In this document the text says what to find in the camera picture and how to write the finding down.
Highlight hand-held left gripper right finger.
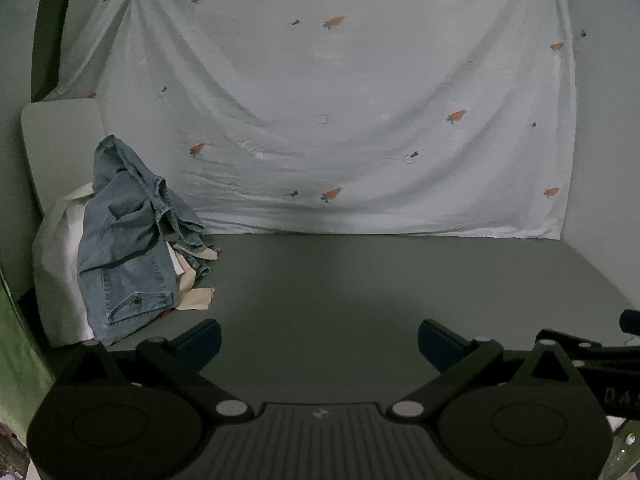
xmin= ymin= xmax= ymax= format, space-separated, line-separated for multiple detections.
xmin=387 ymin=318 xmax=592 ymax=424

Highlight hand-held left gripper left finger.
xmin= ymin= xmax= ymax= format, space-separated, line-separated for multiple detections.
xmin=54 ymin=318 xmax=257 ymax=424

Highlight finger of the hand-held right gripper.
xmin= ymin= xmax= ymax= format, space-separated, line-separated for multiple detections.
xmin=536 ymin=328 xmax=640 ymax=367

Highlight blue denim shirt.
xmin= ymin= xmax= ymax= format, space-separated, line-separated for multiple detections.
xmin=77 ymin=135 xmax=206 ymax=346

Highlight beige garment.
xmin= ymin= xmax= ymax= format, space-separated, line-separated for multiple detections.
xmin=167 ymin=241 xmax=222 ymax=313

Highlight white garment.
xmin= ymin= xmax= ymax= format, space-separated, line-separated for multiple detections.
xmin=32 ymin=182 xmax=101 ymax=348

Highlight green cloth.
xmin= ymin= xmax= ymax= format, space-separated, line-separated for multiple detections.
xmin=0 ymin=260 xmax=56 ymax=441

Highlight white carrot print sheet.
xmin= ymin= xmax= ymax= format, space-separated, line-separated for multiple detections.
xmin=42 ymin=0 xmax=576 ymax=241

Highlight light grey rounded panel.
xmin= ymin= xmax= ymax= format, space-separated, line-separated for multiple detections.
xmin=21 ymin=99 xmax=108 ymax=211

